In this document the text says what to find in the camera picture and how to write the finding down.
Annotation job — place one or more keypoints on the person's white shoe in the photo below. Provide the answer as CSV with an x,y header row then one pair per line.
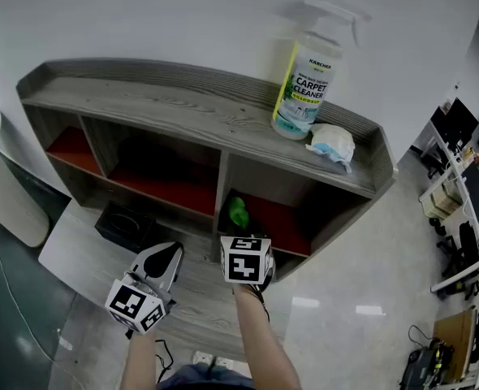
x,y
205,358

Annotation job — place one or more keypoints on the person's left forearm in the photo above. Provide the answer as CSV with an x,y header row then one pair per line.
x,y
146,360

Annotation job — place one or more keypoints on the person's blue jeans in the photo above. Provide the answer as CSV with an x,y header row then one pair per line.
x,y
199,378

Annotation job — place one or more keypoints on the white and blue crumpled rag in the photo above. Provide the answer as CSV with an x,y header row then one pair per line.
x,y
333,140

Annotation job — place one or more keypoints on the green cloth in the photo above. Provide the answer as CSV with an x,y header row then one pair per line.
x,y
238,213

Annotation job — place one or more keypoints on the grey wooden shelf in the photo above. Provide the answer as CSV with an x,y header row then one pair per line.
x,y
191,108

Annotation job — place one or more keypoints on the brown cardboard box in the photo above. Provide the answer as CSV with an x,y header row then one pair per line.
x,y
456,339

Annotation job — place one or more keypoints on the long white office desk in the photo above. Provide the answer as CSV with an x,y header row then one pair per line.
x,y
473,217

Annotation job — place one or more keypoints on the black tissue box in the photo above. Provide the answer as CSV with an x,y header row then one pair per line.
x,y
119,226

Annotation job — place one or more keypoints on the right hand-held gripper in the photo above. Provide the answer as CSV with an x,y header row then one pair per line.
x,y
243,264

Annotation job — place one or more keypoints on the black office chair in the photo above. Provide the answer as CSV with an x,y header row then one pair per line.
x,y
464,246

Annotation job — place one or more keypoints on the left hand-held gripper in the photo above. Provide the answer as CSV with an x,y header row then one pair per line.
x,y
132,303

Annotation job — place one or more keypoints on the white spray cleaner bottle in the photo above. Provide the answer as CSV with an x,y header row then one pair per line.
x,y
304,92

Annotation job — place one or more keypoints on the person's right forearm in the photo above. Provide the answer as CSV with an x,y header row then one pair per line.
x,y
264,347

